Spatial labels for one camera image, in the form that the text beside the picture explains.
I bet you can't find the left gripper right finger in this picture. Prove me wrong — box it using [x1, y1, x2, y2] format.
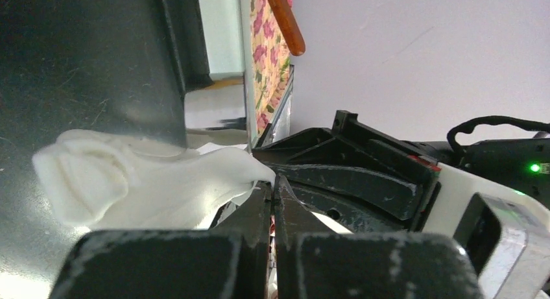
[274, 175, 483, 298]

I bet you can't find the small round metal cup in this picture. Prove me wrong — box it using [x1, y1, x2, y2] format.
[184, 77, 247, 130]

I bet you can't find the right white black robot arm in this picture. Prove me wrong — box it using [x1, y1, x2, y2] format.
[253, 110, 549, 233]

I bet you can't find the white dough ball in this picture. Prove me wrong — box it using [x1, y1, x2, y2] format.
[32, 129, 276, 230]

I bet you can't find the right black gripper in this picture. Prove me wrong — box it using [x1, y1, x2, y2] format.
[252, 110, 441, 232]

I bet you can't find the floral cloth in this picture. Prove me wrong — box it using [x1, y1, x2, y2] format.
[250, 0, 290, 136]

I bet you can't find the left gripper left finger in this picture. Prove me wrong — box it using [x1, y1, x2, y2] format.
[50, 183, 272, 298]

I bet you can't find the black baking tray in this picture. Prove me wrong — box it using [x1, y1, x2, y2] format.
[1, 0, 209, 298]

